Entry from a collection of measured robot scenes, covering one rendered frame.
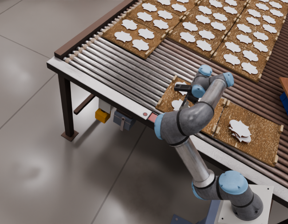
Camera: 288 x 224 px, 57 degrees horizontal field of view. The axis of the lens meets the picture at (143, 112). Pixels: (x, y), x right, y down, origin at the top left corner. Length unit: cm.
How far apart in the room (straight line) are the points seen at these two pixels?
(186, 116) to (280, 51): 181
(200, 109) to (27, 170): 183
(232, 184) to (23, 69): 262
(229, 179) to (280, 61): 155
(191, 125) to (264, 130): 97
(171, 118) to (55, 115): 187
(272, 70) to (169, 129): 155
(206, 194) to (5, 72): 258
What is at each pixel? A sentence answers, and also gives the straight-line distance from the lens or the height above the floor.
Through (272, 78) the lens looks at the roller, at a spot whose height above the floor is 91.
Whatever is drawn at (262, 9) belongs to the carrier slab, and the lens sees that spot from 322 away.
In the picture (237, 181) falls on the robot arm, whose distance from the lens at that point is 132.
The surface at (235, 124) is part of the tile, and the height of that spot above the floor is 98.
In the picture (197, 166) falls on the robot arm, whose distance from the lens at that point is 129.
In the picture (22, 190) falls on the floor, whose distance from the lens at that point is 251.
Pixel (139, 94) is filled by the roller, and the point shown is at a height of 92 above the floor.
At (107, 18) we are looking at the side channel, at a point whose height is 95.
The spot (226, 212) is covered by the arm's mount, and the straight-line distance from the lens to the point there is 154.
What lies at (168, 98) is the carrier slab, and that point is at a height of 94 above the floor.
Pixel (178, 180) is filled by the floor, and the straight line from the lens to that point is 259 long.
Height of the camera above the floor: 229
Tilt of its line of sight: 52 degrees down
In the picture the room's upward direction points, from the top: 16 degrees clockwise
